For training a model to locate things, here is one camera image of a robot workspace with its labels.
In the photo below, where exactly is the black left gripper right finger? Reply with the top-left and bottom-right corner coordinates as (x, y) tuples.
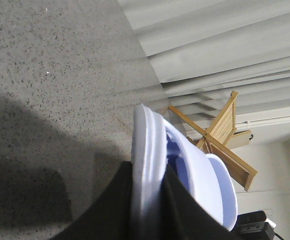
(159, 163), (238, 240)

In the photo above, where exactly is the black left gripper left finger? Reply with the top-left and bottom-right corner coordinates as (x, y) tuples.
(52, 161), (132, 240)

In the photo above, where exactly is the light blue slipper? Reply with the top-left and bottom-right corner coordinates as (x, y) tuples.
(130, 104), (216, 240)
(175, 153), (238, 231)

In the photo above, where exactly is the black device on floor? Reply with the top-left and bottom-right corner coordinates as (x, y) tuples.
(232, 210), (275, 240)

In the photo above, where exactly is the wooden folding rack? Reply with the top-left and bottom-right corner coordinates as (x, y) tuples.
(161, 90), (258, 192)

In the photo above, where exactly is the beige board with hook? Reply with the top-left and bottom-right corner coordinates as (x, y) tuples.
(227, 130), (254, 149)

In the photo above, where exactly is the grey-white curtain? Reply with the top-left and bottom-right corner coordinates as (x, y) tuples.
(119, 0), (290, 141)

